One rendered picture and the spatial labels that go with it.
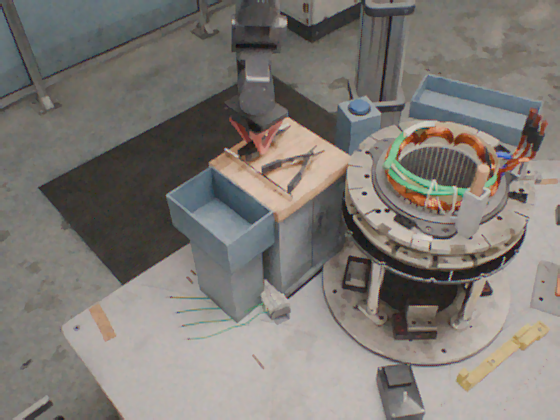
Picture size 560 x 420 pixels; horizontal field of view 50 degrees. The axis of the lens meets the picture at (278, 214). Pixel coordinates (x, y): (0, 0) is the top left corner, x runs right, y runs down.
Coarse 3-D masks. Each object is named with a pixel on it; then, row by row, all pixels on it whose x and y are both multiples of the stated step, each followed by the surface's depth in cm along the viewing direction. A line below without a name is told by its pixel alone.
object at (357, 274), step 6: (354, 264) 124; (360, 264) 125; (366, 264) 125; (348, 270) 124; (354, 270) 123; (360, 270) 123; (366, 270) 123; (348, 276) 123; (354, 276) 122; (360, 276) 122; (366, 276) 123; (348, 282) 122; (354, 282) 122; (360, 282) 122
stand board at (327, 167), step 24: (288, 120) 120; (240, 144) 116; (288, 144) 115; (312, 144) 115; (216, 168) 111; (240, 168) 111; (288, 168) 111; (312, 168) 111; (336, 168) 110; (264, 192) 107; (312, 192) 107
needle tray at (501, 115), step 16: (432, 80) 130; (448, 80) 128; (416, 96) 126; (432, 96) 131; (448, 96) 131; (464, 96) 129; (480, 96) 127; (496, 96) 126; (512, 96) 124; (416, 112) 125; (432, 112) 123; (448, 112) 121; (464, 112) 127; (480, 112) 127; (496, 112) 126; (512, 112) 126; (528, 112) 125; (480, 128) 120; (496, 128) 119; (512, 128) 117; (512, 144) 120
